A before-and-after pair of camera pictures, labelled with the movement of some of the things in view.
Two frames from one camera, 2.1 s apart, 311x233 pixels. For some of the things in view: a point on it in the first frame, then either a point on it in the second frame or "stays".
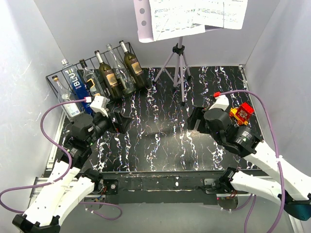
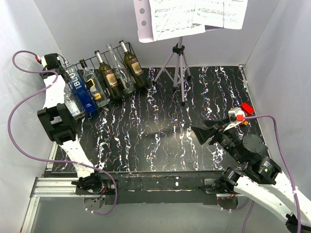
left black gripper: (120, 125) to (67, 79)
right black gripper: (197, 113) to (202, 133)
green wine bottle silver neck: (110, 78) stays
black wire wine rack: (107, 75) stays
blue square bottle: (77, 84) stays
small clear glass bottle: (64, 96) stays
